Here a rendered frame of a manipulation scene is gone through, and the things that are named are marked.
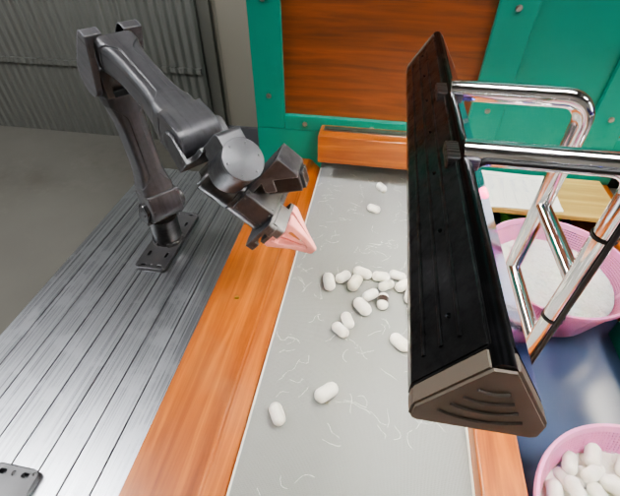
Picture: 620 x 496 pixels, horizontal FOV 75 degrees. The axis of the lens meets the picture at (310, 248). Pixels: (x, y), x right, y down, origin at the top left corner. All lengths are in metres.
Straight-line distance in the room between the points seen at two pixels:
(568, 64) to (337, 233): 0.57
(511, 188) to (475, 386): 0.81
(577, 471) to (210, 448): 0.47
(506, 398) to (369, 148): 0.77
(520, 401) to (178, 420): 0.45
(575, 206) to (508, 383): 0.81
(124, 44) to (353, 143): 0.50
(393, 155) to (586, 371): 0.56
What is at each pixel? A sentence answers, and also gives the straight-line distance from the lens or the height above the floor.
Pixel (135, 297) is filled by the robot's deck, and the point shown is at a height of 0.67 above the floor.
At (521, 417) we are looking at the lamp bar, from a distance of 0.29.
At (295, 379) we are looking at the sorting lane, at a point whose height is 0.74.
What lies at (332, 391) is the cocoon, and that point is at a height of 0.76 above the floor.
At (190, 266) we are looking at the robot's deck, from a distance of 0.93.
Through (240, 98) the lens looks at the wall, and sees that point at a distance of 2.66.
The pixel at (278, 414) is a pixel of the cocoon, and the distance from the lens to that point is 0.60.
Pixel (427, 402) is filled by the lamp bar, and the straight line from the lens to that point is 0.27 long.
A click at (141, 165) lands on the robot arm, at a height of 0.89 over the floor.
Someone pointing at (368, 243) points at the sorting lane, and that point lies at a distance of 0.84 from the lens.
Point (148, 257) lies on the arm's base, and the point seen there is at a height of 0.68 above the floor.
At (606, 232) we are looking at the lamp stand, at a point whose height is 1.04.
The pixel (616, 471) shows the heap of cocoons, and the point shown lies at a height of 0.73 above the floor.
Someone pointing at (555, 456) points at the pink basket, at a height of 0.75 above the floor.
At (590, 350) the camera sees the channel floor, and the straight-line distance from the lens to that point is 0.90.
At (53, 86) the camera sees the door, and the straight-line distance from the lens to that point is 3.21.
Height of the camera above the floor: 1.30
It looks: 43 degrees down
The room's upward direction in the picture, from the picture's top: straight up
